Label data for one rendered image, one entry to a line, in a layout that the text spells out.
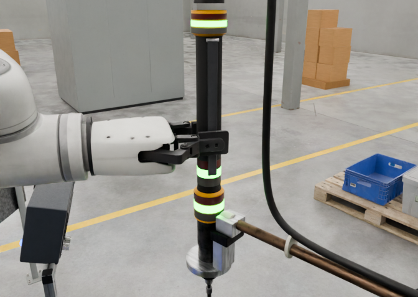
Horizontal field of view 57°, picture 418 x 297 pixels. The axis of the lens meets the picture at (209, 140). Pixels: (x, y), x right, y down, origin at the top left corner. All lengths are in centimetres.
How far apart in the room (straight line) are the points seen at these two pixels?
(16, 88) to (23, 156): 8
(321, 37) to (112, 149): 834
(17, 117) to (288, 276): 257
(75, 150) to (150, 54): 650
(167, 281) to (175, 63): 500
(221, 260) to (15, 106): 33
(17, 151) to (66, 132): 5
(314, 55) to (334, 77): 66
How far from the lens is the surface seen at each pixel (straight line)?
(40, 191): 129
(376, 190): 361
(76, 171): 48
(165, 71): 710
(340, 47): 871
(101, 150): 46
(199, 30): 47
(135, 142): 45
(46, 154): 47
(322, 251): 47
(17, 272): 316
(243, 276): 283
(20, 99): 45
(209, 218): 55
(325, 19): 884
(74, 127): 47
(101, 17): 659
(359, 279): 47
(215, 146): 49
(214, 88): 48
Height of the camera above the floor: 180
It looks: 20 degrees down
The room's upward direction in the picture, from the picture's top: straight up
